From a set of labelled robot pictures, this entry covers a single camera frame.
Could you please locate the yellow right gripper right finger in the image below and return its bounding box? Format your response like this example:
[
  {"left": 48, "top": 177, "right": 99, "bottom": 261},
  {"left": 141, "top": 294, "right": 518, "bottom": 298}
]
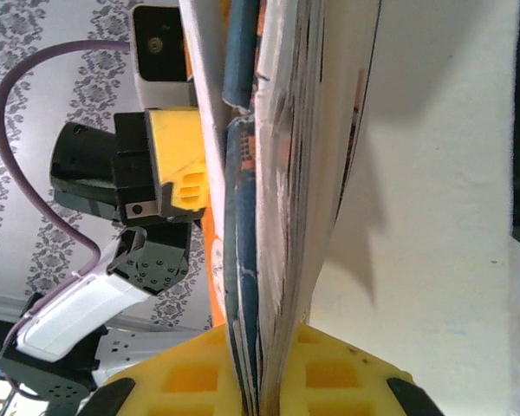
[{"left": 281, "top": 322, "right": 445, "bottom": 416}]

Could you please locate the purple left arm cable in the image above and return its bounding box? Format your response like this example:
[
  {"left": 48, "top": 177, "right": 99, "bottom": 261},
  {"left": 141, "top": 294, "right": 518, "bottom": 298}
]
[{"left": 0, "top": 39, "right": 133, "bottom": 398}]

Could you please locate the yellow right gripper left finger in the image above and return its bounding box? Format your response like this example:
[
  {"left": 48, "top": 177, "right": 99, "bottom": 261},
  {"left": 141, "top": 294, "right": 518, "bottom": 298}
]
[{"left": 80, "top": 324, "right": 244, "bottom": 416}]

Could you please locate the orange book with barcode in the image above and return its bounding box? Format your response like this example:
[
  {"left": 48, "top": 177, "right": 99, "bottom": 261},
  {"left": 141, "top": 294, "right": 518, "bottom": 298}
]
[{"left": 177, "top": 0, "right": 385, "bottom": 416}]

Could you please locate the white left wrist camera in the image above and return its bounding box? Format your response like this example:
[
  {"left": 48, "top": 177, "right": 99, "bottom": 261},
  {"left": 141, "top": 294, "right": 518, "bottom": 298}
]
[{"left": 128, "top": 3, "right": 196, "bottom": 109}]

